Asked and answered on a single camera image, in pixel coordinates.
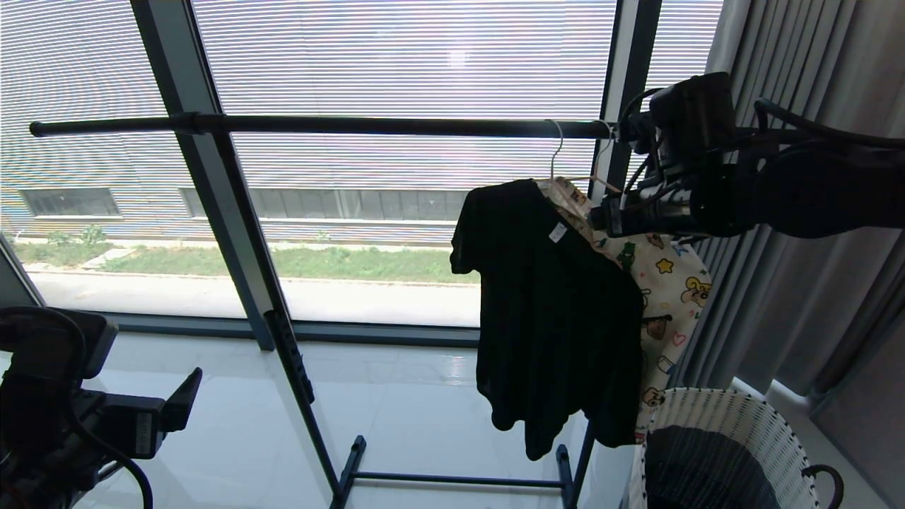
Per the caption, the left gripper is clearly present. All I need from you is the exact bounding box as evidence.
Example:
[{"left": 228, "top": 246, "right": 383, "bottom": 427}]
[{"left": 67, "top": 389, "right": 168, "bottom": 460}]

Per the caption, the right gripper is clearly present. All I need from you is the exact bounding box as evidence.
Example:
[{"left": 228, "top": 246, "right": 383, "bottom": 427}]
[{"left": 588, "top": 185, "right": 708, "bottom": 238}]

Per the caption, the pink clothes hanger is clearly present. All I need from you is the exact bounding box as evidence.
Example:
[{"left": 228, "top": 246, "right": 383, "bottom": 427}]
[
  {"left": 566, "top": 120, "right": 624, "bottom": 195},
  {"left": 548, "top": 119, "right": 566, "bottom": 182}
]

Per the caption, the cream printed garment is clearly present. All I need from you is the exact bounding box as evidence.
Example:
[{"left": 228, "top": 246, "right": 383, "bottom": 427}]
[{"left": 537, "top": 177, "right": 713, "bottom": 445}]

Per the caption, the black garment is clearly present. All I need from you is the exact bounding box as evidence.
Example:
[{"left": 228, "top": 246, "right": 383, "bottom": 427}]
[{"left": 450, "top": 179, "right": 646, "bottom": 462}]

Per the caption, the white laundry basket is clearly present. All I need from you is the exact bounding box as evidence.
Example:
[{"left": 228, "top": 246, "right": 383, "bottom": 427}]
[{"left": 622, "top": 387, "right": 846, "bottom": 509}]

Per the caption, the black clothes rack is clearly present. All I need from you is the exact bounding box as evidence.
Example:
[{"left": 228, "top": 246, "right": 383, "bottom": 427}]
[{"left": 29, "top": 112, "right": 637, "bottom": 509}]

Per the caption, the grey curtain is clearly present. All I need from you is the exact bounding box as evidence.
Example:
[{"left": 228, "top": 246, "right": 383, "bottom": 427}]
[{"left": 668, "top": 0, "right": 905, "bottom": 418}]

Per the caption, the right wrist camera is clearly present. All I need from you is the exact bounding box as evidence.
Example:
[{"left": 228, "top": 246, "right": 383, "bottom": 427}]
[{"left": 619, "top": 71, "right": 737, "bottom": 177}]

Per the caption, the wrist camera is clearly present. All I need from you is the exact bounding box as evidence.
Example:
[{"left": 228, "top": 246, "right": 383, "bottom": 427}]
[
  {"left": 619, "top": 71, "right": 737, "bottom": 177},
  {"left": 0, "top": 306, "right": 119, "bottom": 386}
]

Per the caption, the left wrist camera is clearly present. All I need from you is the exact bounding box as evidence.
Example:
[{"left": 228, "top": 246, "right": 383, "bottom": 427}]
[{"left": 0, "top": 306, "right": 119, "bottom": 386}]

